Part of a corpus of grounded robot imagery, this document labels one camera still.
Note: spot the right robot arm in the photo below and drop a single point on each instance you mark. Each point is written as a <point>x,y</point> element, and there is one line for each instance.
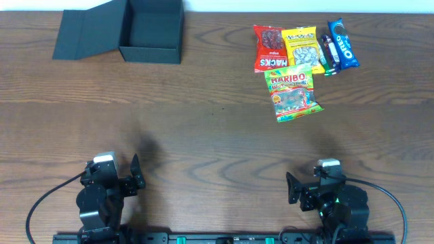
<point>342,208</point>

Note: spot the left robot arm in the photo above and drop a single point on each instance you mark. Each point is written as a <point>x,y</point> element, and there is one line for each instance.
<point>101,201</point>

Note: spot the dark blue chocolate bar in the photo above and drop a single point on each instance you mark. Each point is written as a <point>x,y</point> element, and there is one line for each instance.
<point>332,52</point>

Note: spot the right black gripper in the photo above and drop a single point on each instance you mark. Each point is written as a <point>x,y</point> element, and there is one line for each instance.
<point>308,195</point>

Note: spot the green Haribo gummy bag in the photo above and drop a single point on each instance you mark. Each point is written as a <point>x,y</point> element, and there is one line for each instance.
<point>292,92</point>

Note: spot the green white candy bar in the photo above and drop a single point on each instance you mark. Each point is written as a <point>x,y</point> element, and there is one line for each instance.
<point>325,61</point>

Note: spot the yellow Hacks candy bag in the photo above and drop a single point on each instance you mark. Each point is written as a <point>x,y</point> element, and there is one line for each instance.
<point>302,47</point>

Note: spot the red Hacks candy bag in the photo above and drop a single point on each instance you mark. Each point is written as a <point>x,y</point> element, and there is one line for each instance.
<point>270,49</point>

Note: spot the black gift box with lid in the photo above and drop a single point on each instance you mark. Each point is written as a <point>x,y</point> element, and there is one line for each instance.
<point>148,31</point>

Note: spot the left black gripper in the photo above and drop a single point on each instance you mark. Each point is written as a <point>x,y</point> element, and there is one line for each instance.
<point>128,184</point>

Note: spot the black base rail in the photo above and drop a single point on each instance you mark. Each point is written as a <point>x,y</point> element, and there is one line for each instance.
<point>164,238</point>

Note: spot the blue Oreo cookie pack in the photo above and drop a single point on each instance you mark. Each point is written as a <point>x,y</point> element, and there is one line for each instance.
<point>343,44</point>

